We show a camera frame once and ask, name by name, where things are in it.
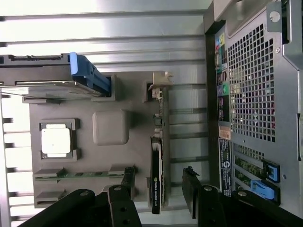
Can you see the silver CPU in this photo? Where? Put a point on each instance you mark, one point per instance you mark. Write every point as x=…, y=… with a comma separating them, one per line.
x=55, y=142

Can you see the green RAM stick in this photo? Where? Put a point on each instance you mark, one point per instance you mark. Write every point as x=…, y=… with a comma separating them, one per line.
x=82, y=175

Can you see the grey parts rack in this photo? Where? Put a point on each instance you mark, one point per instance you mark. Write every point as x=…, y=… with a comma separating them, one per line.
x=106, y=156

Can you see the light blue slot latch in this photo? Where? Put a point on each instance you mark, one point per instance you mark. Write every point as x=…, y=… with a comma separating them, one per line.
x=262, y=191

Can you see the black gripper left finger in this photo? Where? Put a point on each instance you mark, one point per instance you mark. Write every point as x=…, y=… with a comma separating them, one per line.
x=120, y=208

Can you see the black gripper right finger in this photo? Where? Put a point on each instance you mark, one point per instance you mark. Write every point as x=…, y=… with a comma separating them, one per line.
x=210, y=208

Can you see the dark open PC case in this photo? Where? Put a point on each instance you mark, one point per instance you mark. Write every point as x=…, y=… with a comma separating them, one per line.
x=255, y=94

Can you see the hard disk in blue caddy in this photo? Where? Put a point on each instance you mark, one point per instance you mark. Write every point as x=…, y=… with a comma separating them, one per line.
x=90, y=78

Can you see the dark blue slot latch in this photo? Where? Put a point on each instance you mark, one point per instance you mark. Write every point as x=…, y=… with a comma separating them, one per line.
x=272, y=171

